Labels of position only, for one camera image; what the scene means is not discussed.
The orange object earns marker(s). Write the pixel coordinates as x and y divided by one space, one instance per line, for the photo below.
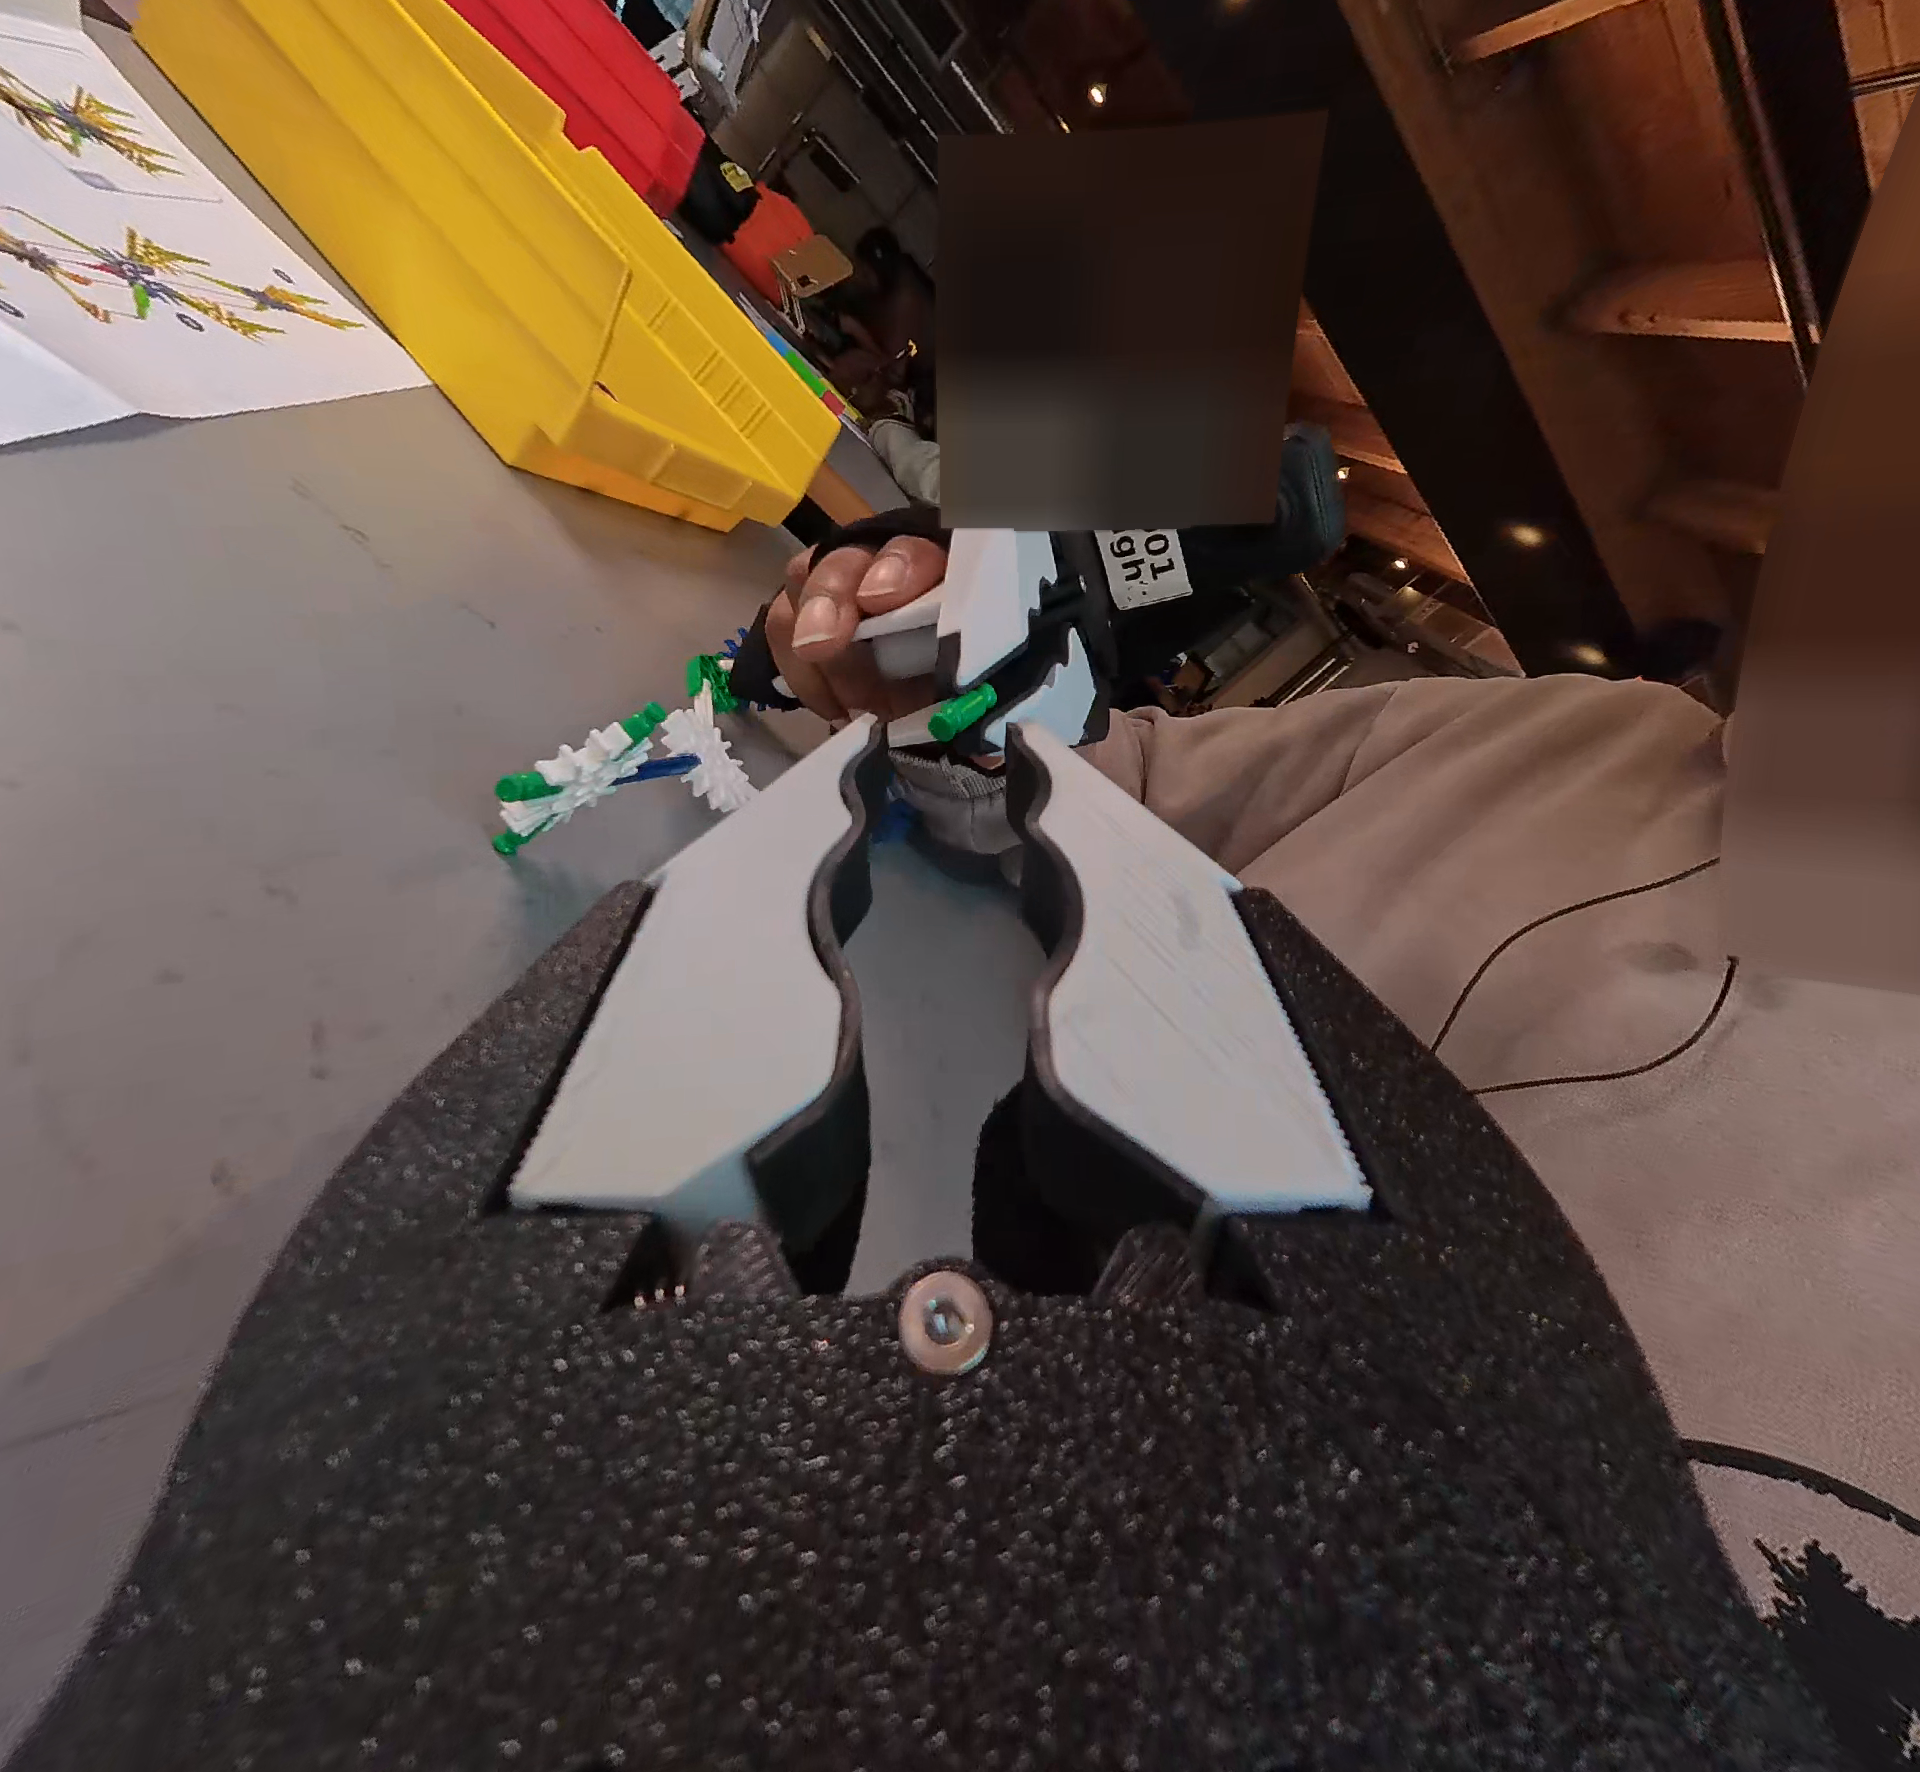
769 238

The person's right hand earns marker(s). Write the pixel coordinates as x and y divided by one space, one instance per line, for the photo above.
827 627

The yellow plastic bin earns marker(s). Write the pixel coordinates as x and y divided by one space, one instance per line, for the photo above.
452 183

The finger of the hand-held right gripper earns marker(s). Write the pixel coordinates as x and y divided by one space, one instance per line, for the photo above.
991 598

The person's right forearm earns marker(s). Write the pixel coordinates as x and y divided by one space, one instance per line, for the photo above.
1410 800

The white snowflake toy connector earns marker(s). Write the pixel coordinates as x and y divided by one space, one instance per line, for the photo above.
577 763
720 763

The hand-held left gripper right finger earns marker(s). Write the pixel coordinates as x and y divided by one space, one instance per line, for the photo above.
1201 1039

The printed instruction sheet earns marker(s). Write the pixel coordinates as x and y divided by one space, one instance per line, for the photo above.
152 244

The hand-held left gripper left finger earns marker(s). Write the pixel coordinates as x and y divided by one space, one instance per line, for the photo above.
691 1039

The grey desk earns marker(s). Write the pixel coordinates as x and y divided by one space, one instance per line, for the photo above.
271 934

